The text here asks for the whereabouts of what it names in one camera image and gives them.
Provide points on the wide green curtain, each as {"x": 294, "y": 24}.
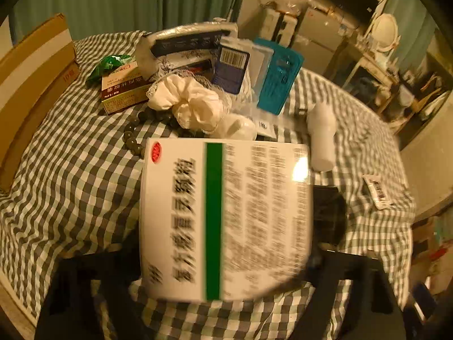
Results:
{"x": 106, "y": 0}

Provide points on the small white sachet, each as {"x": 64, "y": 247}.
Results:
{"x": 377, "y": 191}

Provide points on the brown cardboard box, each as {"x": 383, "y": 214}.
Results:
{"x": 28, "y": 95}

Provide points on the wooden dressing table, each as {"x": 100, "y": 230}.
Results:
{"x": 364, "y": 67}

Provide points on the cotton swab jar blue label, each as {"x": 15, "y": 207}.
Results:
{"x": 230, "y": 67}

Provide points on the grey mini fridge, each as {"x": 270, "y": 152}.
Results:
{"x": 318, "y": 39}

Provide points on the cream cloth scrunchie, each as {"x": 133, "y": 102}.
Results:
{"x": 191, "y": 102}

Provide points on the white green-striped medicine box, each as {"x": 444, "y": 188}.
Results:
{"x": 247, "y": 219}

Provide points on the silver cotton pad package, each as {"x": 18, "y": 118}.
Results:
{"x": 184, "y": 39}

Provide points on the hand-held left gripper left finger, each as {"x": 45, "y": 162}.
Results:
{"x": 116, "y": 265}

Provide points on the narrow green curtain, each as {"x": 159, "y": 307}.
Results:
{"x": 410, "y": 17}

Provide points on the clear plastic bag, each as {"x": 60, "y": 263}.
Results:
{"x": 267, "y": 127}

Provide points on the white plastic bottle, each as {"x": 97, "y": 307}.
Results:
{"x": 321, "y": 138}

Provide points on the brown and white medicine box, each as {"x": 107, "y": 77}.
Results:
{"x": 120, "y": 92}

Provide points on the green snack packet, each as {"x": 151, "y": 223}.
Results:
{"x": 109, "y": 64}

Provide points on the checked cloth covered desktop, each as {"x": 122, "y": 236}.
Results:
{"x": 70, "y": 184}

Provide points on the teal flat packet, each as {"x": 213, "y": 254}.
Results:
{"x": 276, "y": 78}

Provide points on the white suitcase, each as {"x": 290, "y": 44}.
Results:
{"x": 279, "y": 26}

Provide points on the round white vanity mirror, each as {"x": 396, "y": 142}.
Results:
{"x": 384, "y": 32}

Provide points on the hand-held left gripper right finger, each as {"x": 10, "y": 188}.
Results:
{"x": 329, "y": 212}

